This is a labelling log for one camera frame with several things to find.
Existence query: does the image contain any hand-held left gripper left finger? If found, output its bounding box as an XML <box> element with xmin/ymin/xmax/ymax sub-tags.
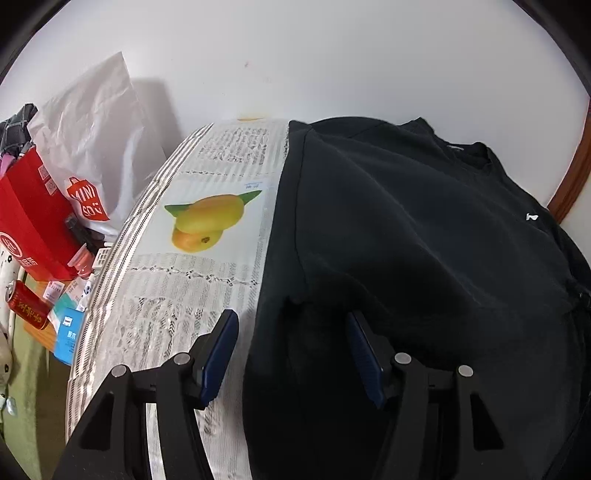
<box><xmin>52</xmin><ymin>309</ymin><xmax>240</xmax><ymax>480</ymax></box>

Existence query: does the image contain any blue and white box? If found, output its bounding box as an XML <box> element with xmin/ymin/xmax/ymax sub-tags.
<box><xmin>52</xmin><ymin>306</ymin><xmax>86</xmax><ymax>366</ymax></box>

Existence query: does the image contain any fruit printed tablecloth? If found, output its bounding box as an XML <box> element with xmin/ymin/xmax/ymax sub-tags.
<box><xmin>67</xmin><ymin>119</ymin><xmax>291</xmax><ymax>480</ymax></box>

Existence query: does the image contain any white floral cloth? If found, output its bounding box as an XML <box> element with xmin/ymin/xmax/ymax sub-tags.
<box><xmin>0</xmin><ymin>240</ymin><xmax>25</xmax><ymax>386</ymax></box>

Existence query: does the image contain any red drink can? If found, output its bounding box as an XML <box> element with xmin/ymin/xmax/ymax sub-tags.
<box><xmin>6</xmin><ymin>280</ymin><xmax>49</xmax><ymax>331</ymax></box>

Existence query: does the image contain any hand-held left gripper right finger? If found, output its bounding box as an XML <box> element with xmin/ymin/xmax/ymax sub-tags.
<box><xmin>345</xmin><ymin>310</ymin><xmax>551</xmax><ymax>480</ymax></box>

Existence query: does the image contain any brown wooden door frame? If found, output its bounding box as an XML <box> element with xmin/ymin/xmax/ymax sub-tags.
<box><xmin>547</xmin><ymin>95</ymin><xmax>591</xmax><ymax>223</ymax></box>

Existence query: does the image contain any red paper bag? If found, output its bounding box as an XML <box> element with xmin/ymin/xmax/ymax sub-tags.
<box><xmin>0</xmin><ymin>150</ymin><xmax>89</xmax><ymax>282</ymax></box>

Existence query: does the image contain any black t-shirt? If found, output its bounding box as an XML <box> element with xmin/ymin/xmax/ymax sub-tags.
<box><xmin>241</xmin><ymin>116</ymin><xmax>591</xmax><ymax>480</ymax></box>

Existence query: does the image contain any green blanket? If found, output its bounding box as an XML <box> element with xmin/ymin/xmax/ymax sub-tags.
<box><xmin>0</xmin><ymin>323</ymin><xmax>71</xmax><ymax>480</ymax></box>

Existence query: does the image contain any small pink bottle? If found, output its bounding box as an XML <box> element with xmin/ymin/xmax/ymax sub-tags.
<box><xmin>68</xmin><ymin>246</ymin><xmax>96</xmax><ymax>278</ymax></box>

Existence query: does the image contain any dark checked cloth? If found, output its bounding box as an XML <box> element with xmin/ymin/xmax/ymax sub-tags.
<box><xmin>0</xmin><ymin>103</ymin><xmax>38</xmax><ymax>160</ymax></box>

